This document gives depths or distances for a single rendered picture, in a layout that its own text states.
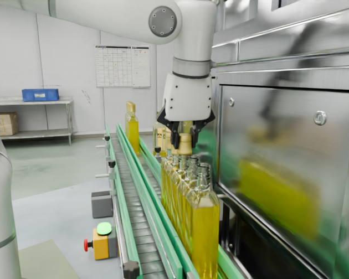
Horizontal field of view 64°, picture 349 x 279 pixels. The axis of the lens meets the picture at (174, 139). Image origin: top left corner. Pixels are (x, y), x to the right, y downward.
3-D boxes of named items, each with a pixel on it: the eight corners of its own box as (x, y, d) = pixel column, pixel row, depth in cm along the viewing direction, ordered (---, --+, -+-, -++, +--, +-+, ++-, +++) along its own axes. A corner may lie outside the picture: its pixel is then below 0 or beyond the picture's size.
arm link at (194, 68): (209, 54, 60) (208, 67, 61) (169, 53, 58) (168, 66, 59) (223, 62, 54) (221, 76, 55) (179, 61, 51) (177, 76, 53)
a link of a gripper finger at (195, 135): (204, 115, 64) (200, 141, 67) (191, 116, 63) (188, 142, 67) (209, 122, 62) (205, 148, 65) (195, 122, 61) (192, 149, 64)
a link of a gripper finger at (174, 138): (176, 117, 63) (174, 143, 66) (163, 117, 62) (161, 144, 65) (180, 123, 60) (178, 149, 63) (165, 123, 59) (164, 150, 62)
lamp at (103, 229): (112, 234, 87) (111, 226, 86) (97, 237, 86) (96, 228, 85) (111, 227, 91) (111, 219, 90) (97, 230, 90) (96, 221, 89)
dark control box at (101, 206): (112, 216, 113) (111, 197, 111) (92, 219, 111) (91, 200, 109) (111, 207, 121) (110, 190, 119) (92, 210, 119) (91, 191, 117)
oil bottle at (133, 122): (139, 153, 160) (138, 104, 154) (129, 154, 159) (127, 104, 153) (138, 150, 166) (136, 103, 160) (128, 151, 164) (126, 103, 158)
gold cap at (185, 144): (194, 154, 63) (194, 135, 62) (179, 155, 62) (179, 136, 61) (189, 150, 66) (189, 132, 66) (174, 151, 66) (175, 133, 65)
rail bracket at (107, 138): (111, 161, 146) (109, 136, 143) (96, 162, 144) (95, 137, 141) (111, 159, 150) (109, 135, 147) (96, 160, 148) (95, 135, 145)
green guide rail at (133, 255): (143, 311, 51) (142, 274, 49) (138, 313, 51) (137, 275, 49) (107, 133, 216) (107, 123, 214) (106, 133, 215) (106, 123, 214)
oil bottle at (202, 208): (217, 289, 57) (221, 191, 53) (192, 294, 56) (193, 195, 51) (207, 270, 62) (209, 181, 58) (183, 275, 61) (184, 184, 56)
